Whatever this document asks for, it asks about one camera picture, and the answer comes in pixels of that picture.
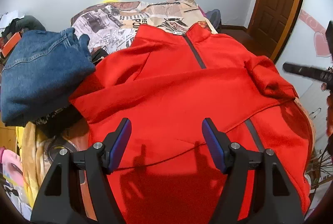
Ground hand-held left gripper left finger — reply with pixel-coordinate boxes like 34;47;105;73
31;118;132;224

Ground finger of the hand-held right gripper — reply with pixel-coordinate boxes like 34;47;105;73
283;63;329;82

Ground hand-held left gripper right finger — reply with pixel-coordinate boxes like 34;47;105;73
201;118;305;224

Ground red zip jacket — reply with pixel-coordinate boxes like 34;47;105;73
69;24;316;224

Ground pile of dark clothes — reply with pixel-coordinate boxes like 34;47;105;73
4;15;46;34

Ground black patterned garment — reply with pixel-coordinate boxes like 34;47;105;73
35;106;90;137

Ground brown wooden door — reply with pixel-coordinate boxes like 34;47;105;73
247;0;308;62

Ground small black cloth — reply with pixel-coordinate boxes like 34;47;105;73
91;46;109;63

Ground yellow blanket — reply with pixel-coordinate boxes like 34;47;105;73
16;122;52;209

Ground bundle of dark sticks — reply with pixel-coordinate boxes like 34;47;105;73
307;144;333;188

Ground folded blue denim jeans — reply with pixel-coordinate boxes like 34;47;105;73
0;27;96;127

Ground purple cloth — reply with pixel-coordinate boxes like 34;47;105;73
200;7;222;32

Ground wooden bedside cabinet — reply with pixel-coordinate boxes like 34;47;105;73
0;120;17;154

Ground pink soft item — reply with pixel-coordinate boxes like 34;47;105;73
0;147;24;188

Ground printed bed sheet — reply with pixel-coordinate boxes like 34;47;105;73
34;0;316;224

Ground red box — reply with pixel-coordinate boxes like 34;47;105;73
1;31;22;56

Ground white crumpled paper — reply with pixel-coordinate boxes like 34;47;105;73
0;12;25;29

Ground pink heart wall sticker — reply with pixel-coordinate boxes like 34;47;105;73
299;9;331;58

